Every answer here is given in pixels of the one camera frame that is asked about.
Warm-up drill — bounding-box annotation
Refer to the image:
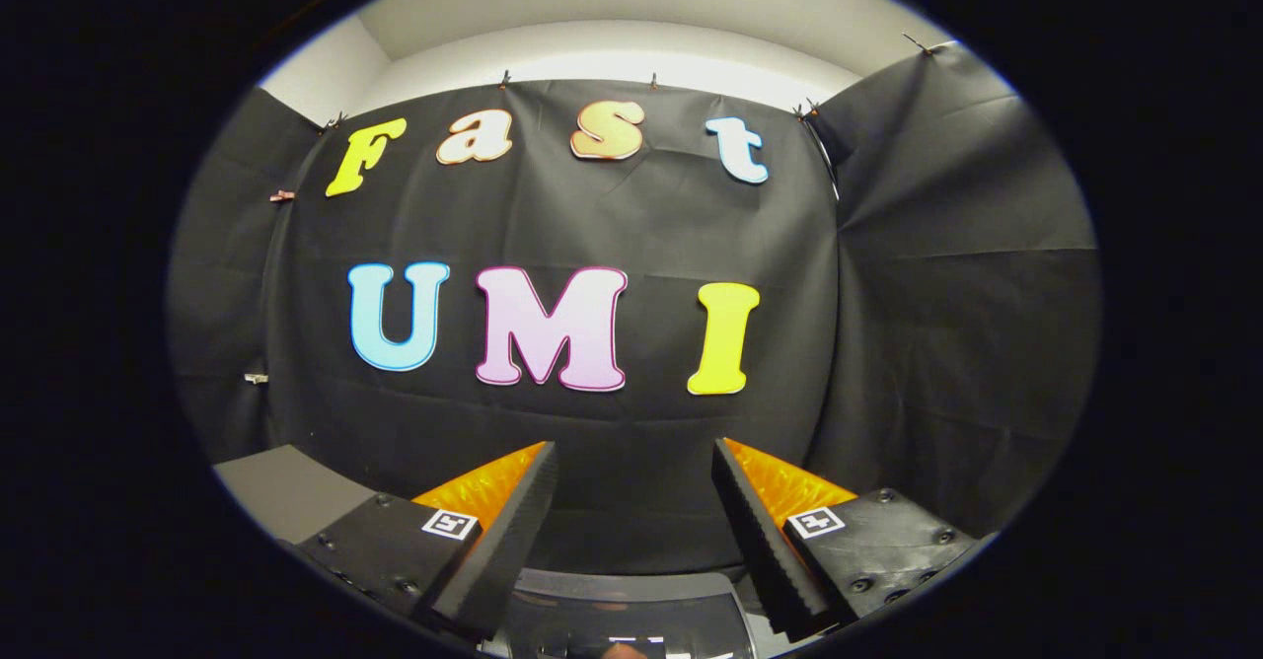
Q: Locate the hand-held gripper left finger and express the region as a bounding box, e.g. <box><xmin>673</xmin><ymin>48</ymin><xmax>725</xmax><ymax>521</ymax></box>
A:
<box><xmin>296</xmin><ymin>440</ymin><xmax>558</xmax><ymax>642</ymax></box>

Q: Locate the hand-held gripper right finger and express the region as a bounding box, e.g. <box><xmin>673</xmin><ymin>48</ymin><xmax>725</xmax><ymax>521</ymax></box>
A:
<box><xmin>710</xmin><ymin>437</ymin><xmax>978</xmax><ymax>642</ymax></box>

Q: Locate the grey washing machine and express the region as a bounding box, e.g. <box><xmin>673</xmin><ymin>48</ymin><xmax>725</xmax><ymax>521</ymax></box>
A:
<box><xmin>483</xmin><ymin>565</ymin><xmax>790</xmax><ymax>659</ymax></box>

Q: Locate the black backdrop cloth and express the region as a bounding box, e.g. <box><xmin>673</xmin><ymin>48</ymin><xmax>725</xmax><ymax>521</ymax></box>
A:
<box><xmin>166</xmin><ymin>42</ymin><xmax>1101</xmax><ymax>576</ymax></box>

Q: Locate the thin grey cable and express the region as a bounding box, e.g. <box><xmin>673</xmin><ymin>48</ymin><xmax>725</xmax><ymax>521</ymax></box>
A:
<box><xmin>801</xmin><ymin>114</ymin><xmax>842</xmax><ymax>201</ymax></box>

